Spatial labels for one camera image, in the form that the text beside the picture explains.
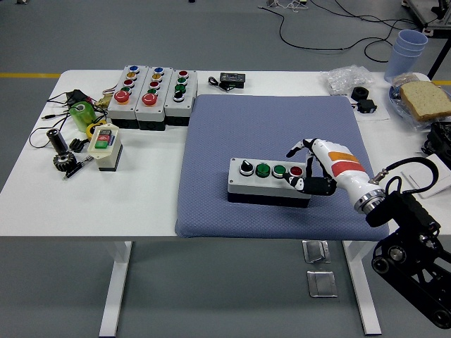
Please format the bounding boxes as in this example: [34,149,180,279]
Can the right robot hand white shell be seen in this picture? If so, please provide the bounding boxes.
[285,137,380,204]

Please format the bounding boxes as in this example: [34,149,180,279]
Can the four-control grey button box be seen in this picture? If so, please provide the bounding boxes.
[227,157,313,209]

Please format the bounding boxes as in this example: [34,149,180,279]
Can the four-button grey control box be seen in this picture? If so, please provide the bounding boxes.
[163,69,199,127]

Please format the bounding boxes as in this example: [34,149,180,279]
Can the five-button box red mushroom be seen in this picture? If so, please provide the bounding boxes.
[135,65,175,132]
[106,65,151,130]

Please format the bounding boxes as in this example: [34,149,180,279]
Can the black servo motor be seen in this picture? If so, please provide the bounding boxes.
[352,99,378,115]

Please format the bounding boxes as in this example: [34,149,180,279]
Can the white paper sheet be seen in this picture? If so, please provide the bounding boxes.
[348,94,391,123]

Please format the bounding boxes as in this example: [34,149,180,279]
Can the clear plastic bag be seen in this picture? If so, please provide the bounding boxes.
[320,65,374,96]

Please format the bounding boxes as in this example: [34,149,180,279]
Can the open metal floor socket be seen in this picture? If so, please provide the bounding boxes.
[302,239,332,264]

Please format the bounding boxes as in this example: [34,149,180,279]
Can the black mechanical device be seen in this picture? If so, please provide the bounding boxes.
[421,121,451,159]

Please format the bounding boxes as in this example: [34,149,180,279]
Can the blue-grey quilted mat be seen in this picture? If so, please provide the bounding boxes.
[175,93,390,242]

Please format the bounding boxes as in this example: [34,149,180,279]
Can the bread slice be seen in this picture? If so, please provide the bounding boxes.
[399,80,451,123]

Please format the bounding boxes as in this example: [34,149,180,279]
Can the closed metal floor socket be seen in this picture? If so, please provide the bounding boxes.
[306,270,338,299]

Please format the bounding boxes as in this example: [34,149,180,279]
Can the stacked pale blue cups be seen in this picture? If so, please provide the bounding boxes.
[383,30,429,84]

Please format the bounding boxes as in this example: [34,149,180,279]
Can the white table leg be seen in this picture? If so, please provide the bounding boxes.
[98,241,134,337]
[341,241,383,335]

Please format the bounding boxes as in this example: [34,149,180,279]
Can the black digital meter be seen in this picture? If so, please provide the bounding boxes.
[218,72,247,89]

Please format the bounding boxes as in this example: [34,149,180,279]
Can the brass fitting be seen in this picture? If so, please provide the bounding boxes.
[94,92,113,109]

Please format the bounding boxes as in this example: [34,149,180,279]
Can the yellow tape roll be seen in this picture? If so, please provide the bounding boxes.
[85,119,107,138]

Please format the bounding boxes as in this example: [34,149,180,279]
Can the green translucent roll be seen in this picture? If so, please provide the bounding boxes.
[68,101,97,133]

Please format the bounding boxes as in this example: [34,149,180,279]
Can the small black toothed part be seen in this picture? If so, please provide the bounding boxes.
[68,138,89,153]

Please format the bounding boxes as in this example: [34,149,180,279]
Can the black pen tool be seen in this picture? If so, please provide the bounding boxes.
[62,156,94,181]

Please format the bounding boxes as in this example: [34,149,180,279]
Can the black power adapter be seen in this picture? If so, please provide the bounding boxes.
[66,89,93,106]

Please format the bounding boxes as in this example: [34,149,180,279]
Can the black metal gear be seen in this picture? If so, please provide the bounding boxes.
[52,151,78,173]

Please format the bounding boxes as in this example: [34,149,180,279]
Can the dark metal cylinder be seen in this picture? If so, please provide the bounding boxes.
[47,128,68,154]

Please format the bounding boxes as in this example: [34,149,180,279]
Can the white wall switch panel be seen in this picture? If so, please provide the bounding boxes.
[401,154,451,199]

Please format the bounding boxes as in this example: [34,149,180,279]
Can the black floor cable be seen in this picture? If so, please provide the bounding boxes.
[259,0,429,63]

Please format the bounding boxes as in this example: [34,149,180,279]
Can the coiled black meter cable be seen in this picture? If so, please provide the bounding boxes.
[206,76,233,93]

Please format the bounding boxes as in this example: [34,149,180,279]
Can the aluminium frame stand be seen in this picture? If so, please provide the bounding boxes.
[401,0,451,80]

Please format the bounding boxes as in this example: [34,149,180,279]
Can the beige start-stop switch box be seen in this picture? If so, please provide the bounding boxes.
[87,123,124,173]

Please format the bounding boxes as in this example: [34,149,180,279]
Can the thin black jack cable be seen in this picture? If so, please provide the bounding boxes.
[27,92,106,149]

